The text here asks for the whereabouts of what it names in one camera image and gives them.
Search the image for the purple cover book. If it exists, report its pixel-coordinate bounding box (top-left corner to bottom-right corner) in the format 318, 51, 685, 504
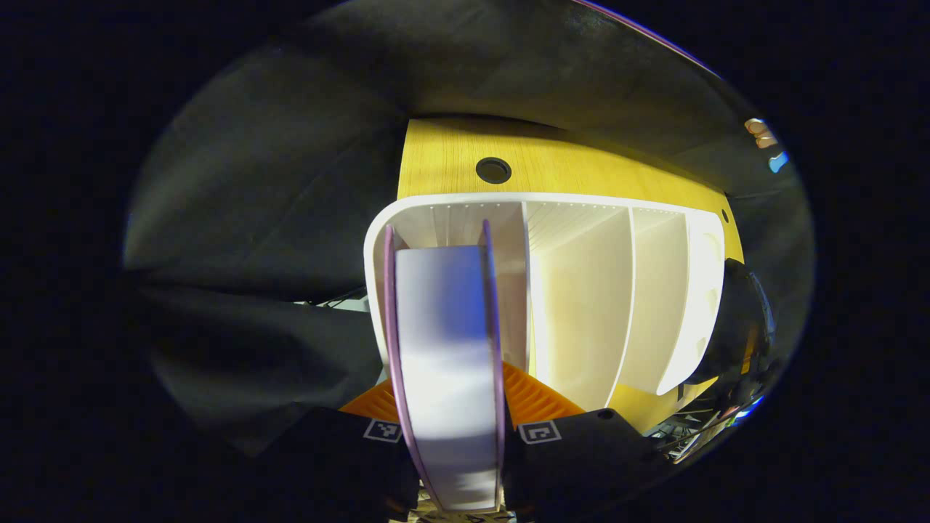
384, 220, 507, 513

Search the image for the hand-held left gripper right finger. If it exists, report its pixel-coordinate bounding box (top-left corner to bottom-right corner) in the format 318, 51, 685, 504
501, 361, 669, 513

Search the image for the black backdrop cloth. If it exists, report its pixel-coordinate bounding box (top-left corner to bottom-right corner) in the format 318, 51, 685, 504
124, 0, 814, 458

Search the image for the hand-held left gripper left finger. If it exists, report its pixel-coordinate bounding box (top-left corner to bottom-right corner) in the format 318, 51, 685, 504
276, 378, 424, 520

